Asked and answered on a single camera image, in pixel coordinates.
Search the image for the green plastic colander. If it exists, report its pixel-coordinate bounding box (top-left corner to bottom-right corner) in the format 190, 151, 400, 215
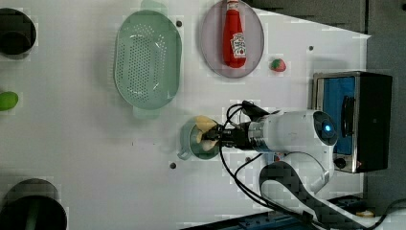
114, 0, 182, 119

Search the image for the green round object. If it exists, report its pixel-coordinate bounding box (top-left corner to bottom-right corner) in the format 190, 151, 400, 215
0, 92, 19, 111

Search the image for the silver black toaster oven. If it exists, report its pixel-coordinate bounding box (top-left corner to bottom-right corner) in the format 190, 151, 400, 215
312, 71, 393, 173

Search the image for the grey round plate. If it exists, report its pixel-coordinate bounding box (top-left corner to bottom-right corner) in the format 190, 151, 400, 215
200, 0, 264, 78

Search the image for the black round object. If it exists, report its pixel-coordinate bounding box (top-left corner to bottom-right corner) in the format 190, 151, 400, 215
0, 178, 68, 230
0, 8, 36, 59

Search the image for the black round object lower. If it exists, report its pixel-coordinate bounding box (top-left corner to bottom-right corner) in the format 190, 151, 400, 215
0, 178, 68, 230

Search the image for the yellow toy banana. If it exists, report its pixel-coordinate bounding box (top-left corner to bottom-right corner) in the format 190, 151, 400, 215
194, 115, 216, 151

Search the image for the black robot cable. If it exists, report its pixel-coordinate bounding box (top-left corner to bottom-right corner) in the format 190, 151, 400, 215
218, 102, 406, 230

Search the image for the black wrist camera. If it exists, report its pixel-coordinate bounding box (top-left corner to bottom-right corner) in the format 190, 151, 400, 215
241, 101, 269, 122

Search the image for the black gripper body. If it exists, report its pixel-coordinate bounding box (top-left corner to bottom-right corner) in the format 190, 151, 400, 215
220, 124, 250, 150

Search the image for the red toy strawberry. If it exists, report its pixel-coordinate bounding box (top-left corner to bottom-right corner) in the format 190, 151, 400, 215
270, 58, 286, 72

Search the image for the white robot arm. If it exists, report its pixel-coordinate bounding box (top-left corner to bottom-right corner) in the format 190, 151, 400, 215
201, 110, 373, 230

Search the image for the red ketchup bottle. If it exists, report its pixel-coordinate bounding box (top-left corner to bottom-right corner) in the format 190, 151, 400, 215
222, 0, 246, 68

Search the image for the green mug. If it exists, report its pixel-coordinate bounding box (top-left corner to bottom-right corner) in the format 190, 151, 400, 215
177, 117, 219, 160

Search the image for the black round object upper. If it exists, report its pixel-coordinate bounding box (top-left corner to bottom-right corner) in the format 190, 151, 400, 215
0, 8, 36, 59

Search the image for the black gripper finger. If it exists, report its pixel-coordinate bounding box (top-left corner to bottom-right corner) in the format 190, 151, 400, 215
209, 125, 221, 132
202, 134, 220, 141

